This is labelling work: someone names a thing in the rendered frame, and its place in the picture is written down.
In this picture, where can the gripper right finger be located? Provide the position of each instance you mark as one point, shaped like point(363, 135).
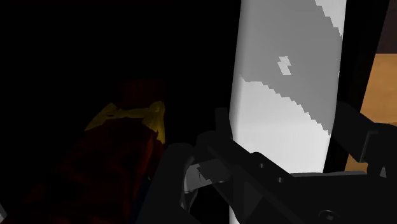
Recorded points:
point(366, 136)

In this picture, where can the dark red bottle yellow band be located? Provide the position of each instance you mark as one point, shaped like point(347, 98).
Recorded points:
point(108, 161)

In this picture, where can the tall white cylinder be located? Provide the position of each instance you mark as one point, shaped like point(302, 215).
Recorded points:
point(279, 139)

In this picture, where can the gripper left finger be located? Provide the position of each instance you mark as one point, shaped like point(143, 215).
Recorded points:
point(223, 149)

